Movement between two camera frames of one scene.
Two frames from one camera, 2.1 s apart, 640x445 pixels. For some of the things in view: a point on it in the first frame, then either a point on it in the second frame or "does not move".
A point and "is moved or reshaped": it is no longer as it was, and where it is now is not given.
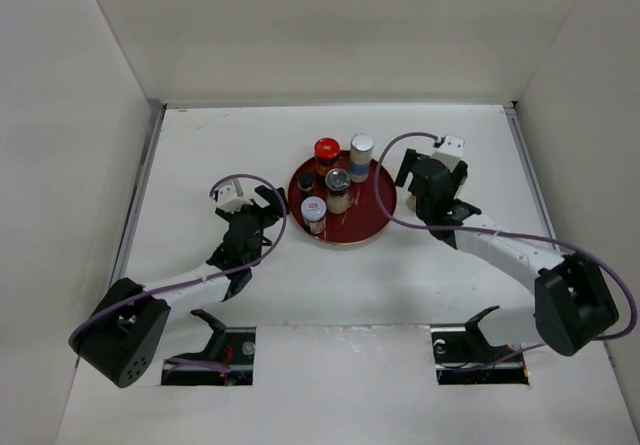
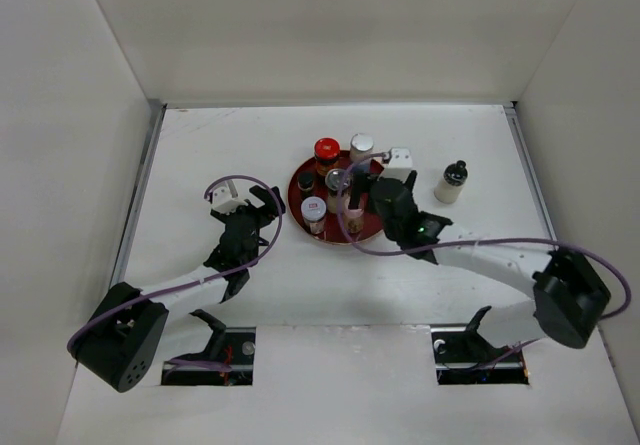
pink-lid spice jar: [411, 202] is moved or reshaped
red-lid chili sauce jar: [326, 154] does not move
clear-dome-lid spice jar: [337, 182] does not move
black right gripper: [407, 166] -> [361, 185]
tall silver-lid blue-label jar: [361, 154] does not move
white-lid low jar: [313, 210] does not move
